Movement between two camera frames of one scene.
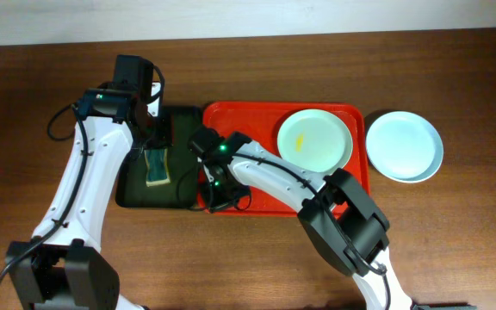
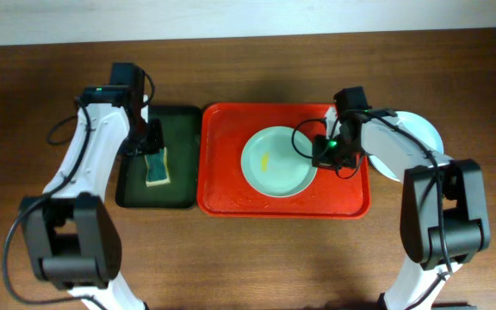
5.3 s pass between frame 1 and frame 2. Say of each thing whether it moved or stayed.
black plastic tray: stayed
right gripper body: moved
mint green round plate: moved
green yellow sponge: stayed
